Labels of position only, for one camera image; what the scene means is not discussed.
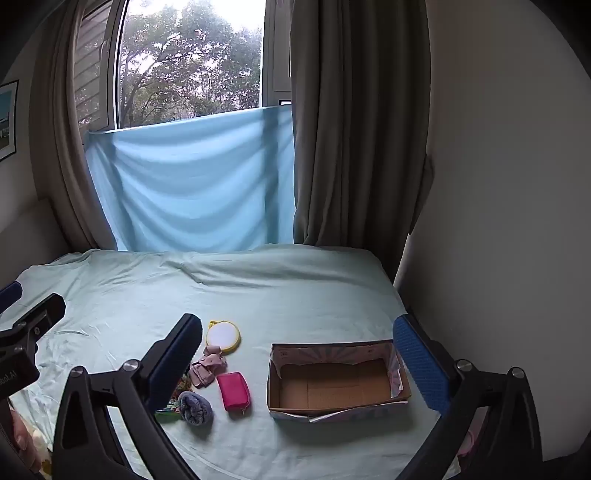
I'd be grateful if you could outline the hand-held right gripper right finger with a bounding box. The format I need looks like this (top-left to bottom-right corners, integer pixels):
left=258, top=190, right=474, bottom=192
left=393, top=315, right=544, bottom=480

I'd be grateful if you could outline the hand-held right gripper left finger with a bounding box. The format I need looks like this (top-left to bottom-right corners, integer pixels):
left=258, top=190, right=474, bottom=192
left=48, top=313, right=204, bottom=480

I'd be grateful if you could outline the green snack packet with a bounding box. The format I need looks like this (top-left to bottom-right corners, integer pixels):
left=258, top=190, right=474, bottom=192
left=154, top=374, right=192, bottom=422

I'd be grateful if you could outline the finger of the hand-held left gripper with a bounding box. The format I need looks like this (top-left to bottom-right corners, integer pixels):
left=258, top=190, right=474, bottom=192
left=0, top=293, right=66, bottom=357
left=0, top=281, right=24, bottom=315

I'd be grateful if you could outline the yellow patterned cloth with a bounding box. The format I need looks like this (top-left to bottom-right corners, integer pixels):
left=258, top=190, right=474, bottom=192
left=28, top=425, right=54, bottom=478

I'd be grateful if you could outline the pale pink cloth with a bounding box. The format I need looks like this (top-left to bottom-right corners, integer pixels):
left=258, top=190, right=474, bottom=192
left=189, top=346, right=228, bottom=388

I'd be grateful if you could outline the pink zip pouch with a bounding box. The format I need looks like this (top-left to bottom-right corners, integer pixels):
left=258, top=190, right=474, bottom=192
left=216, top=371, right=252, bottom=412

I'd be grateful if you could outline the pink plastic loop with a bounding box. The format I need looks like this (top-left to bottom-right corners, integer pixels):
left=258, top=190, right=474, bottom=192
left=459, top=427, right=483, bottom=460

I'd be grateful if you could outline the window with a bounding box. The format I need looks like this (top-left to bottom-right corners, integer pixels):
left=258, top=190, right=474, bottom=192
left=74, top=0, right=294, bottom=132

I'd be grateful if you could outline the cardboard box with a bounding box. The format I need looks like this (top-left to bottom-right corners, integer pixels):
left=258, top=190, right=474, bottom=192
left=267, top=339, right=413, bottom=423

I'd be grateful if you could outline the narrow brown curtain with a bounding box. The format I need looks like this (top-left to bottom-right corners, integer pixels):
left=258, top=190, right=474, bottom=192
left=30, top=0, right=127, bottom=252

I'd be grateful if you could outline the grey-blue fuzzy sock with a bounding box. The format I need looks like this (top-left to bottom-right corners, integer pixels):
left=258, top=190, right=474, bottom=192
left=177, top=391, right=214, bottom=425

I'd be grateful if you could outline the person's left hand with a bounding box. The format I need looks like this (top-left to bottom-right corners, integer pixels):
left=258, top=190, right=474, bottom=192
left=9, top=408, right=44, bottom=474

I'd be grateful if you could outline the framed wall picture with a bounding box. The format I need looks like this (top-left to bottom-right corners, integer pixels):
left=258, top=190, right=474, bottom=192
left=0, top=80, right=20, bottom=161

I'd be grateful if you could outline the wide brown curtain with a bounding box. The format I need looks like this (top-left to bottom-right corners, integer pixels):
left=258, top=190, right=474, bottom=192
left=290, top=0, right=432, bottom=252

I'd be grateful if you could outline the light blue hanging cloth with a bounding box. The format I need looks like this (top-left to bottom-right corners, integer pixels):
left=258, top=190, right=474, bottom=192
left=84, top=104, right=296, bottom=254

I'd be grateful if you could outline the round yellow-rimmed pad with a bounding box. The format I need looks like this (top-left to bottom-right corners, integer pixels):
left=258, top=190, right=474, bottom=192
left=205, top=320, right=242, bottom=356

